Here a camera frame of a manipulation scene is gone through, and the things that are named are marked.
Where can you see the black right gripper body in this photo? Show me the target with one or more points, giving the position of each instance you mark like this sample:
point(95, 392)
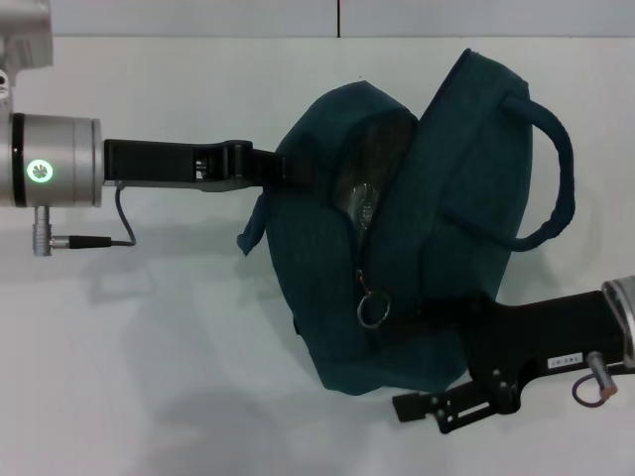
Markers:
point(546, 332)

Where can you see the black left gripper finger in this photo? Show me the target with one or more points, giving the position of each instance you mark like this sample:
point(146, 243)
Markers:
point(270, 166)

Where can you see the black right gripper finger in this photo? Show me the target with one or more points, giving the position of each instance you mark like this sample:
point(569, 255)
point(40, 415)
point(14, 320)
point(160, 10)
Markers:
point(436, 409)
point(426, 317)

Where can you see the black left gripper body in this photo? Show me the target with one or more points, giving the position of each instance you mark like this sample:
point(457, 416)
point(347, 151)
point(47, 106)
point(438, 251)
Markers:
point(159, 161)

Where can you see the clear food container blue lid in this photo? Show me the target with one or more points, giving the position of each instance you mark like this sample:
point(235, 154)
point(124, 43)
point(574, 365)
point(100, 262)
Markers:
point(364, 208)

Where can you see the dark teal fabric bag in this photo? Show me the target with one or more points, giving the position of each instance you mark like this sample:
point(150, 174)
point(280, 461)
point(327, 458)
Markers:
point(446, 198)

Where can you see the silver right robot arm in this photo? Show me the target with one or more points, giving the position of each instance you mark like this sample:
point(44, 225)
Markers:
point(625, 317)

